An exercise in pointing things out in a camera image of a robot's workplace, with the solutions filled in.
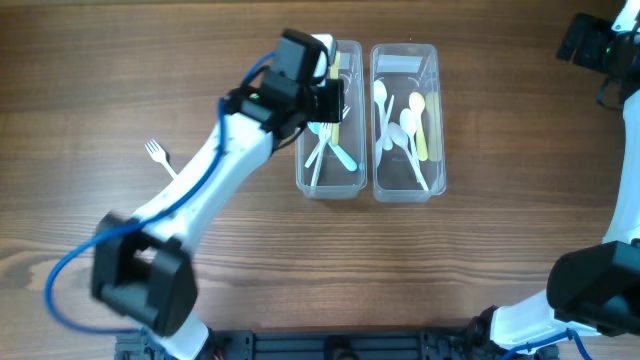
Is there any light blue plastic fork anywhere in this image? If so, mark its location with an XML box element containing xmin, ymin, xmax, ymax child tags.
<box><xmin>308</xmin><ymin>122</ymin><xmax>358</xmax><ymax>172</ymax></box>

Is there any yellow plastic fork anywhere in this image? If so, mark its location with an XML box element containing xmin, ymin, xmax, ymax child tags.
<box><xmin>330</xmin><ymin>51</ymin><xmax>341</xmax><ymax>146</ymax></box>

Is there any white plastic fork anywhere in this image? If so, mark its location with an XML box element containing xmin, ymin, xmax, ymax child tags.
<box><xmin>304</xmin><ymin>105</ymin><xmax>351</xmax><ymax>168</ymax></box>
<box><xmin>145</xmin><ymin>139</ymin><xmax>177</xmax><ymax>179</ymax></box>
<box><xmin>311</xmin><ymin>123</ymin><xmax>333</xmax><ymax>187</ymax></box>

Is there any light blue plastic spoon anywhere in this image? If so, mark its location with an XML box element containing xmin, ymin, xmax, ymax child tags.
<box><xmin>373</xmin><ymin>80</ymin><xmax>393</xmax><ymax>151</ymax></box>

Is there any white spoon container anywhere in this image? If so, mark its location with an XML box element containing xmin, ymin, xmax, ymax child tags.
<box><xmin>387</xmin><ymin>123</ymin><xmax>429</xmax><ymax>191</ymax></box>

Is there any yellow plastic spoon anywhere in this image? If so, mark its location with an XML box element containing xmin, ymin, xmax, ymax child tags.
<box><xmin>409</xmin><ymin>92</ymin><xmax>428</xmax><ymax>162</ymax></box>

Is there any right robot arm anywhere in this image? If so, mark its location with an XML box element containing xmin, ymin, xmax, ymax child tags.
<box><xmin>460</xmin><ymin>1</ymin><xmax>639</xmax><ymax>359</ymax></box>

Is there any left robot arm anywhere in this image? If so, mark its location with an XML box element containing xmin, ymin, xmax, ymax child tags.
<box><xmin>91</xmin><ymin>29</ymin><xmax>344</xmax><ymax>359</ymax></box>

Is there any left clear plastic container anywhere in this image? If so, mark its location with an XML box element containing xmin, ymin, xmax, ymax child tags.
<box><xmin>296</xmin><ymin>40</ymin><xmax>367</xmax><ymax>199</ymax></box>

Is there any clear plastic container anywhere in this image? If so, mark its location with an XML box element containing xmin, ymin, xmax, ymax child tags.
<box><xmin>370</xmin><ymin>43</ymin><xmax>447</xmax><ymax>202</ymax></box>
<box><xmin>296</xmin><ymin>40</ymin><xmax>367</xmax><ymax>199</ymax></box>

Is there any right clear plastic container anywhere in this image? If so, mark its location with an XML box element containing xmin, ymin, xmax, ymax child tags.
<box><xmin>370</xmin><ymin>43</ymin><xmax>447</xmax><ymax>202</ymax></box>

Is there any left blue cable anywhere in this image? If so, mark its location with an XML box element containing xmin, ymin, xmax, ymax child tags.
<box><xmin>43</xmin><ymin>49</ymin><xmax>279</xmax><ymax>336</ymax></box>

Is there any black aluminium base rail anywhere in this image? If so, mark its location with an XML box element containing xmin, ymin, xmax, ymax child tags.
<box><xmin>114</xmin><ymin>325</ymin><xmax>559</xmax><ymax>360</ymax></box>

